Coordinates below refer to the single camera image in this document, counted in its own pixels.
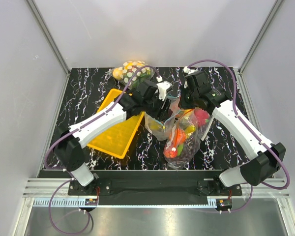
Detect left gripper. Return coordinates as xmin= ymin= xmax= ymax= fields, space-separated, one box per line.
xmin=142 ymin=91 xmax=171 ymax=121

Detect blue zip fruit bag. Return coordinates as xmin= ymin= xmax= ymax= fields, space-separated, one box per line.
xmin=144 ymin=96 xmax=183 ymax=141

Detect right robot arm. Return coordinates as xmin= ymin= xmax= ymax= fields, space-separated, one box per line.
xmin=178 ymin=68 xmax=286 ymax=195

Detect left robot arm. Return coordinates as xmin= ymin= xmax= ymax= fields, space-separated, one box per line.
xmin=51 ymin=81 xmax=173 ymax=195

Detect yellow fake fruit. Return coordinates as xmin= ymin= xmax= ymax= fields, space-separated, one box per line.
xmin=148 ymin=123 xmax=163 ymax=131

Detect banana and apples bag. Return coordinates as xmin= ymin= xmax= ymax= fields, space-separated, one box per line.
xmin=178 ymin=108 xmax=213 ymax=141

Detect grapes and orange bag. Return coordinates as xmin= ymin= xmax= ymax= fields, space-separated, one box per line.
xmin=163 ymin=122 xmax=201 ymax=170

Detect polka dot fruit bag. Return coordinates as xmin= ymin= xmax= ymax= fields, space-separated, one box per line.
xmin=107 ymin=60 xmax=155 ymax=89

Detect yellow plastic tray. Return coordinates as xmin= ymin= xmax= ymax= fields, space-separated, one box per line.
xmin=83 ymin=89 xmax=144 ymax=159

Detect right connector block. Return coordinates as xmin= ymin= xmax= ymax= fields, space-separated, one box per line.
xmin=216 ymin=199 xmax=233 ymax=211

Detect connector block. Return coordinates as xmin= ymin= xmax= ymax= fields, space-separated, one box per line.
xmin=85 ymin=196 xmax=99 ymax=207
xmin=216 ymin=199 xmax=233 ymax=211

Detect left connector block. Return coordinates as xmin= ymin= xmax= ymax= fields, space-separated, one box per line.
xmin=85 ymin=196 xmax=99 ymax=207

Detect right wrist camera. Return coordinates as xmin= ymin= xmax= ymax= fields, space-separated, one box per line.
xmin=183 ymin=66 xmax=197 ymax=89

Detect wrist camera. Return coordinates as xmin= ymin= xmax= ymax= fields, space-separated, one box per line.
xmin=156 ymin=81 xmax=173 ymax=101
xmin=183 ymin=66 xmax=197 ymax=89

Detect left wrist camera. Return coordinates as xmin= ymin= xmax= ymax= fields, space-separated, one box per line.
xmin=156 ymin=81 xmax=173 ymax=101

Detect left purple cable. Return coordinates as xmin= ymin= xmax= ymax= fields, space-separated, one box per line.
xmin=44 ymin=64 xmax=162 ymax=234

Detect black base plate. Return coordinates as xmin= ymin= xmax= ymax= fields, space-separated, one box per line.
xmin=68 ymin=170 xmax=242 ymax=207

